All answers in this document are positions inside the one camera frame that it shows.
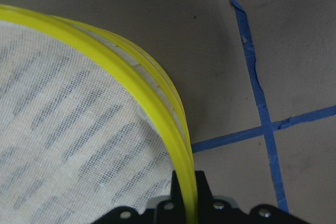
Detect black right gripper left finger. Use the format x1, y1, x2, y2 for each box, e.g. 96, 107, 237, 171
154, 171, 186, 224

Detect yellow bottom steamer layer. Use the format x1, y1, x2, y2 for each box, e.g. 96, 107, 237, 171
55, 16, 192, 153

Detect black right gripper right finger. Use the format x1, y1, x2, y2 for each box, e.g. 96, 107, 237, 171
195, 170, 251, 224

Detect yellow steamer layer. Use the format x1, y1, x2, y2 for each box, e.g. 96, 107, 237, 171
1, 5, 197, 223
55, 16, 192, 153

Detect yellow top steamer layer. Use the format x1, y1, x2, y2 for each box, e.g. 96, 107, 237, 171
1, 5, 197, 223

